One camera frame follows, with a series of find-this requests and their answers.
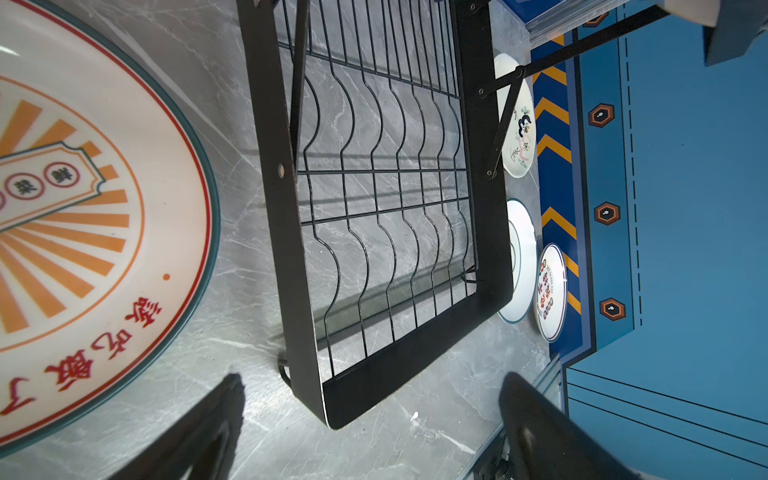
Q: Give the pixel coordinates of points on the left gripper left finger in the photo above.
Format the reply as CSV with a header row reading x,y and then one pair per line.
x,y
200,445

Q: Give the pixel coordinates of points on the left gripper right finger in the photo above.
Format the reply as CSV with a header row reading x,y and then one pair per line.
x,y
548,445

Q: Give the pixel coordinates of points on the black wire dish rack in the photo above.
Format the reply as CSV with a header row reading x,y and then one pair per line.
x,y
380,144

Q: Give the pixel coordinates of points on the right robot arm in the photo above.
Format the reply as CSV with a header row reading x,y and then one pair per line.
x,y
729,26

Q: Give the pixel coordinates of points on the white plate red characters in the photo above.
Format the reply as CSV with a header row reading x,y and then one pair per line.
x,y
550,299

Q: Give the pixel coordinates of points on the white green emblem plate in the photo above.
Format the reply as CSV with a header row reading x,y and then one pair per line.
x,y
523,248

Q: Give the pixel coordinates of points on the orange sunburst round plate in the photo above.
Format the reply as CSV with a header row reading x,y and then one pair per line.
x,y
110,220

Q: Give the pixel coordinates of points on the white floral plate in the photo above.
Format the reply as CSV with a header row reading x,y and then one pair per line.
x,y
518,151

